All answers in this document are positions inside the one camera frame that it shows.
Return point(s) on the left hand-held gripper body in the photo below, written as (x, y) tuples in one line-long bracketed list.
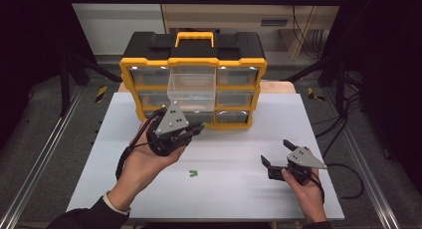
[(170, 122)]

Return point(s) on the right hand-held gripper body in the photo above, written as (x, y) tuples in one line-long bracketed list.
[(303, 159)]

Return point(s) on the clear plastic drawer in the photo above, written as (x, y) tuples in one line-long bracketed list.
[(192, 89)]

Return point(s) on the yellow black drawer organizer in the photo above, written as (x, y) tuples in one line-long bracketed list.
[(194, 49)]

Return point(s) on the person's right hand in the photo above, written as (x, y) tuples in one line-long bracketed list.
[(310, 199)]

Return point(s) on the person's left hand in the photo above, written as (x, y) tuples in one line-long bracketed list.
[(142, 169)]

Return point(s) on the set of clear organizer bins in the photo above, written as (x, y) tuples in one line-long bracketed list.
[(151, 76)]

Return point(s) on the right yellow clamp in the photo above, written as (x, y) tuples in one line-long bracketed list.
[(311, 93)]

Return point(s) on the yellow clamp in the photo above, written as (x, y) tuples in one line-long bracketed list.
[(311, 93), (101, 94)]

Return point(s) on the left yellow clamp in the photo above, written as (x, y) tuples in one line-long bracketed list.
[(101, 94)]

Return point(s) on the black metal stand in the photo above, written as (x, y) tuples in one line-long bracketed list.
[(64, 86), (339, 86)]

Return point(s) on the light wooden cabinet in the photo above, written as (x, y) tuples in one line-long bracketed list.
[(232, 15)]

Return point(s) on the black curtain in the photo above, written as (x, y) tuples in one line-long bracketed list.
[(388, 73), (30, 56)]

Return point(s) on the aluminium floor rail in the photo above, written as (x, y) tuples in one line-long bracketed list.
[(43, 156), (365, 162)]

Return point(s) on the black horizontal frame bar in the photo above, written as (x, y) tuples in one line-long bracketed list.
[(199, 0)]

